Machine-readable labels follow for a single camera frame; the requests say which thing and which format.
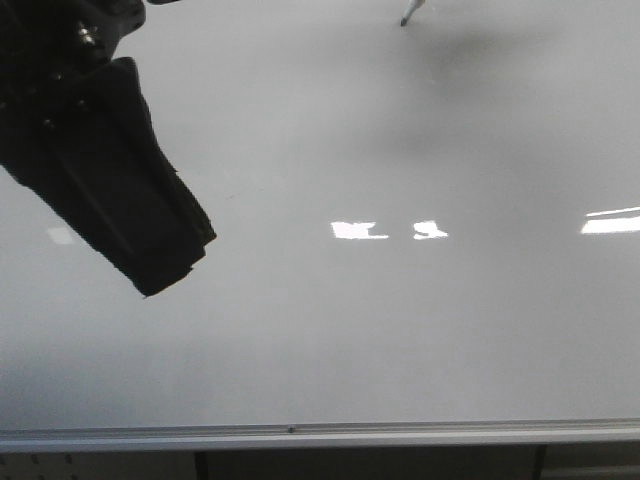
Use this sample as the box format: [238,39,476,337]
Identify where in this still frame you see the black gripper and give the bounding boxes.
[1,1,216,296]

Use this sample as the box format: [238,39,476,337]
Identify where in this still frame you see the white black whiteboard marker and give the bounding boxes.
[400,0,426,27]

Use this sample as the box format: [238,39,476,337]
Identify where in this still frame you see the white whiteboard with aluminium frame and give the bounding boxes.
[1,1,639,452]

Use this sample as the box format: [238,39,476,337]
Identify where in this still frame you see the dark table frame below board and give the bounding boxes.
[194,445,547,479]

